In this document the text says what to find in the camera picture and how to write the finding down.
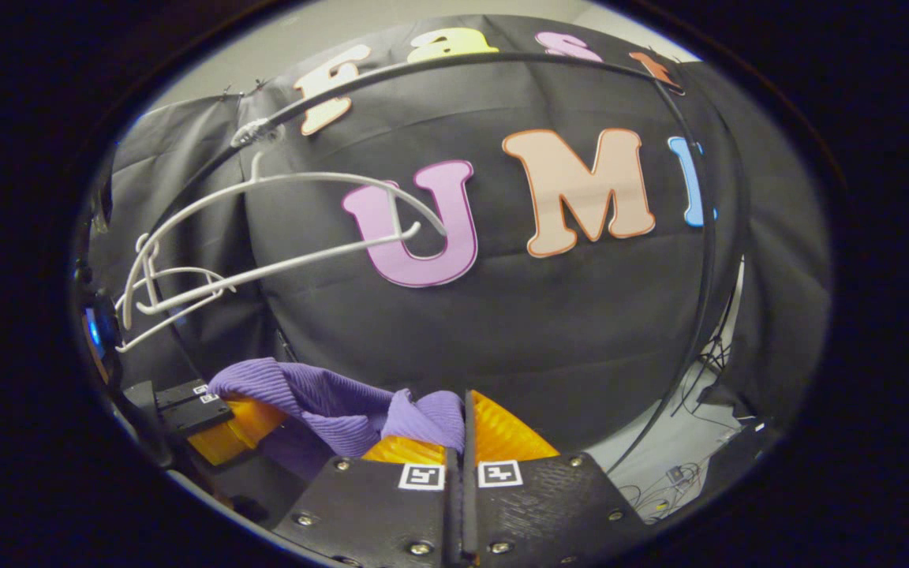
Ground white clothes hanger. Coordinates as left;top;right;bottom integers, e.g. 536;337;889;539
132;151;450;317
113;233;239;354

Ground black floor cables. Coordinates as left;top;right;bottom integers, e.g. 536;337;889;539
619;454;743;525

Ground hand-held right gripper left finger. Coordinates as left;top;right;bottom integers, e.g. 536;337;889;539
271;434;460;568

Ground purple button shirt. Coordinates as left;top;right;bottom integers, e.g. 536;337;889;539
207;357;469;484

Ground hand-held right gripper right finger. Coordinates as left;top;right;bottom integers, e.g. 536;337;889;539
461;388;654;568

